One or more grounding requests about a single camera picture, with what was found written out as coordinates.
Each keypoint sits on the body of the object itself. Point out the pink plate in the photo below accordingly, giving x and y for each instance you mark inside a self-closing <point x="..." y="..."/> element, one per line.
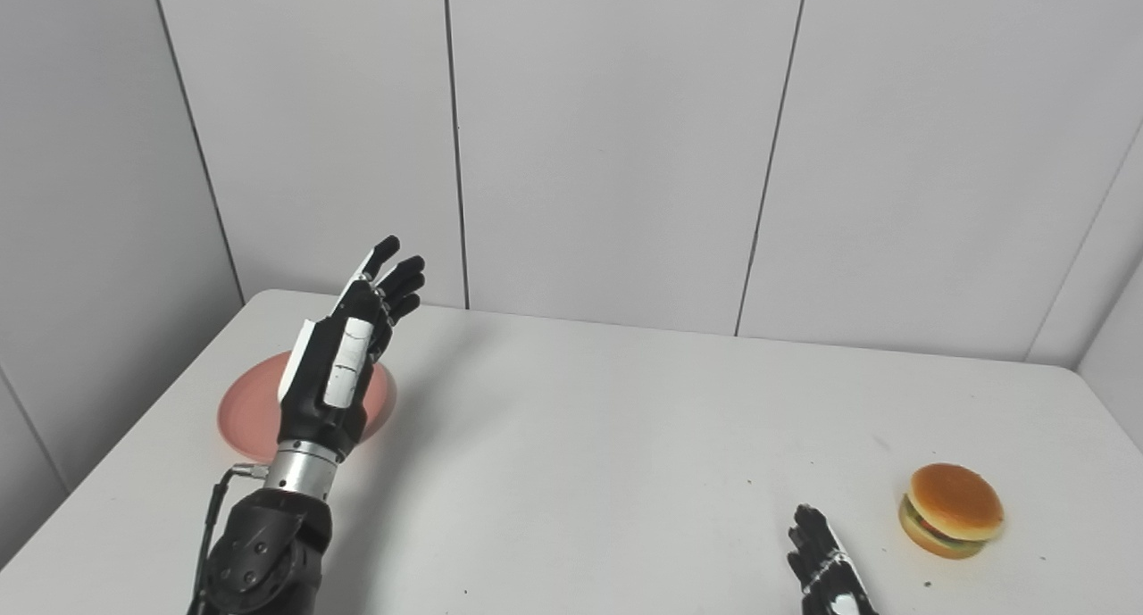
<point x="259" y="410"/>

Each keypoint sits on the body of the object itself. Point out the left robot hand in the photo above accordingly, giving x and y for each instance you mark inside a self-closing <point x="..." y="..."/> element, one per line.
<point x="344" y="356"/>

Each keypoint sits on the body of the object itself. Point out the toy hamburger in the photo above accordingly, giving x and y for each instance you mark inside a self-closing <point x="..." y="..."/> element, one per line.
<point x="950" y="510"/>

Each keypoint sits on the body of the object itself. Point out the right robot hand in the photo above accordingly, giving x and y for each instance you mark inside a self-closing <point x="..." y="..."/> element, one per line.
<point x="826" y="575"/>

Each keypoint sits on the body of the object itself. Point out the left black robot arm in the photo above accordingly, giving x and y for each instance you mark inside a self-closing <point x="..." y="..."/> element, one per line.
<point x="268" y="535"/>

